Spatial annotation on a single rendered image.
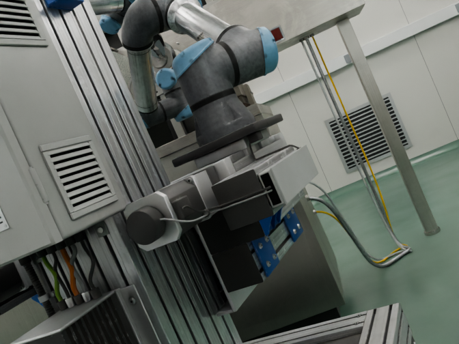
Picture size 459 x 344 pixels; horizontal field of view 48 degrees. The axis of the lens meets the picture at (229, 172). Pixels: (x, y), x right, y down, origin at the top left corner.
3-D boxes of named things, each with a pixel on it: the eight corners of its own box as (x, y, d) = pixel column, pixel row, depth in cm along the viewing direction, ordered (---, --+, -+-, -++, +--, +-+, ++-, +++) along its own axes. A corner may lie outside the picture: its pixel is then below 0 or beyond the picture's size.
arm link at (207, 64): (183, 112, 129) (161, 62, 128) (229, 93, 134) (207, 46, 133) (197, 100, 118) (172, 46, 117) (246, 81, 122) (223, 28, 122)
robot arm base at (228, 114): (244, 127, 116) (226, 86, 115) (189, 151, 122) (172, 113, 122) (264, 119, 130) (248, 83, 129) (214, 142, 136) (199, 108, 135)
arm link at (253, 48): (237, 97, 127) (146, 28, 165) (287, 77, 132) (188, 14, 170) (233, 52, 119) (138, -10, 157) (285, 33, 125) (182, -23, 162)
